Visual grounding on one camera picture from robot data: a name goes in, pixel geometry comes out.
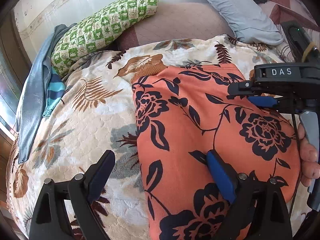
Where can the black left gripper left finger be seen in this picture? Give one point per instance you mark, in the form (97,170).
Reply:
(50,219)

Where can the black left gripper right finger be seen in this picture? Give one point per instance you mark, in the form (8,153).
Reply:
(260,205)

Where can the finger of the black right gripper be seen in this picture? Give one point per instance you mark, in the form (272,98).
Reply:
(244,88)
(263,101)

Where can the orange floral garment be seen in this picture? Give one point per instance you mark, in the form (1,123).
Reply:
(182,113)

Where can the person's right hand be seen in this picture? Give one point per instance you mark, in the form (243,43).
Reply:
(309,157)

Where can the light blue pillow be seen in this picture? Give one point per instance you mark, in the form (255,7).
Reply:
(248,22)

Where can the striped pink bedding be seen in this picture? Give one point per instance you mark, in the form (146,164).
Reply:
(280,11)

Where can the cream leaf-print blanket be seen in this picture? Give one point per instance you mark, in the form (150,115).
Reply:
(97,113)

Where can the blue cloth with teal stripes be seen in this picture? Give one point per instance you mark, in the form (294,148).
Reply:
(34,93)

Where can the wooden door with glass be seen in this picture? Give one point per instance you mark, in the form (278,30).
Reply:
(15,66)

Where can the green checkered pillow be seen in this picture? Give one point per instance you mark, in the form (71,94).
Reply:
(98,31)

